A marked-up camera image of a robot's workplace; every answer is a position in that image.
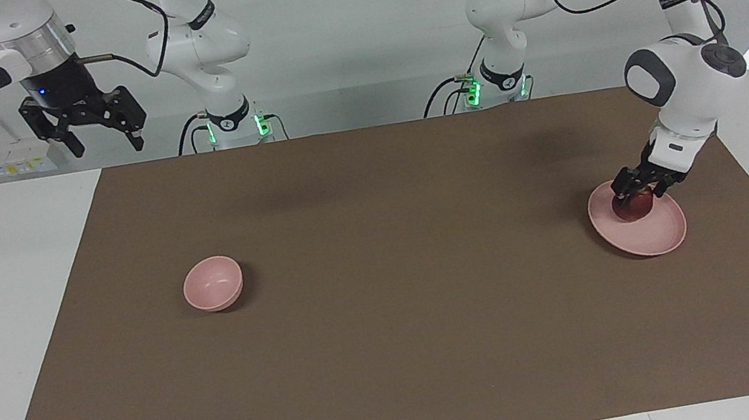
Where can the dark red apple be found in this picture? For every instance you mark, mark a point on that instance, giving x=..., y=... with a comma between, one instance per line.
x=636, y=208

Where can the pink bowl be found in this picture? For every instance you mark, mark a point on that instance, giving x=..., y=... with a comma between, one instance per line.
x=210, y=285

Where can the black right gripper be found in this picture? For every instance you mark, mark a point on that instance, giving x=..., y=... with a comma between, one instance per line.
x=61, y=83

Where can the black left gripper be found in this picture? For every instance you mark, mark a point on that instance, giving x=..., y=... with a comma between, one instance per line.
x=662, y=172

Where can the brown table mat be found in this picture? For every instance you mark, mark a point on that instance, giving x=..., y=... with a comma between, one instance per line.
x=398, y=311

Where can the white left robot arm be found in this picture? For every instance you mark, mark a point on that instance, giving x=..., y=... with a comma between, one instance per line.
x=684, y=78

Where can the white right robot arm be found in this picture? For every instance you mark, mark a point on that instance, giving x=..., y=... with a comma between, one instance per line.
x=198, y=42

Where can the white wall outlet strip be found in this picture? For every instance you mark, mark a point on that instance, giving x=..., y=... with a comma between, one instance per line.
x=21, y=161

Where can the pink plate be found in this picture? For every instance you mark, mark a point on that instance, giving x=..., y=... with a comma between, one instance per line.
x=649, y=234

